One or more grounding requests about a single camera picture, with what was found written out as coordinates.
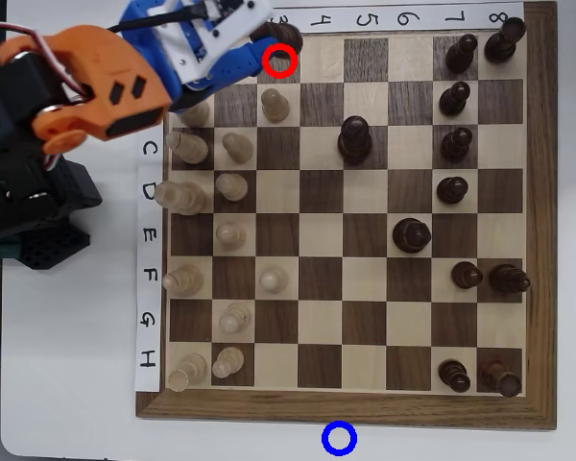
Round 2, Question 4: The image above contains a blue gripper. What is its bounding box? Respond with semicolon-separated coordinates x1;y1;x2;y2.
117;0;274;115

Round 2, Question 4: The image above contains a dark wooden pawn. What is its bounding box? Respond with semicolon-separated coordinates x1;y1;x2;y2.
440;126;474;163
250;21;304;58
449;260;485;290
438;80;472;118
435;176;470;206
444;32;480;75
437;358;472;394

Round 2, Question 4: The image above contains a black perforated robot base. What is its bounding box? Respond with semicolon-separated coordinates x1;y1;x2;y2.
0;158;103;271

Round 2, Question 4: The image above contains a light wooden pawn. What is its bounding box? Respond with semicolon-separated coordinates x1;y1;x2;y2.
214;172;250;203
258;267;289;295
218;302;252;336
214;220;248;251
260;87;290;124
221;132;255;164
211;346;246;379

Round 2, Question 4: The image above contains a light wooden knight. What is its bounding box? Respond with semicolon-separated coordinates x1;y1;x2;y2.
177;98;211;129

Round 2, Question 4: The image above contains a light wooden bishop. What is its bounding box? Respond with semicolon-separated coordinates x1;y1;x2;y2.
161;264;205;298
165;130;210;165

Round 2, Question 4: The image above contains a white number label strip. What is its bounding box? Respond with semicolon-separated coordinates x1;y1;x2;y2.
268;2;526;37

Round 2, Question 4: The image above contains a dark pawn at 5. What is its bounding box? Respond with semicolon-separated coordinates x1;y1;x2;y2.
337;114;373;167

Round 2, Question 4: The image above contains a light wooden king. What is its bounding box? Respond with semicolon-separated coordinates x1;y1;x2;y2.
153;180;207;216

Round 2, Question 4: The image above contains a wooden chessboard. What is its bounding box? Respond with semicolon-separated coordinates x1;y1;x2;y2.
134;1;558;431

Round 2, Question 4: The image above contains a dark pawn at 6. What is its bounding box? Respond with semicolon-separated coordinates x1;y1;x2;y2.
392;217;433;255

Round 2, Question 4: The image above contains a dark wooden rook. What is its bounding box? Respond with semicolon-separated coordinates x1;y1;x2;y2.
483;15;528;63
479;359;523;399

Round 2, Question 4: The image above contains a light wooden rook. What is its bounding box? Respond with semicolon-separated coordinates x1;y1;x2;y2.
166;352;207;394

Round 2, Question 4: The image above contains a dark wooden bishop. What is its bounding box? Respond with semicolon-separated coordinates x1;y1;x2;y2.
488;262;533;294

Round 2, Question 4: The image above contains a black camera cable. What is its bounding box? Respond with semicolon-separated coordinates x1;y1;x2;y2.
108;2;207;35

